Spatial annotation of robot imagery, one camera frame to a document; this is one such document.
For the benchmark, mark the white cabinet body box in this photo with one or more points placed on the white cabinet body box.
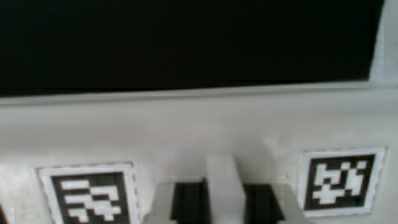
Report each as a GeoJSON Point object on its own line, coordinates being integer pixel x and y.
{"type": "Point", "coordinates": [383, 63]}

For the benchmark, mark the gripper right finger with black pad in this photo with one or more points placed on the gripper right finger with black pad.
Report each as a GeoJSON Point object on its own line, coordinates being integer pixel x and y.
{"type": "Point", "coordinates": [263, 208]}

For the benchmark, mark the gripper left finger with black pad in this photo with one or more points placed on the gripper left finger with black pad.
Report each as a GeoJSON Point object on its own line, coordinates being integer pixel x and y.
{"type": "Point", "coordinates": [179, 204]}

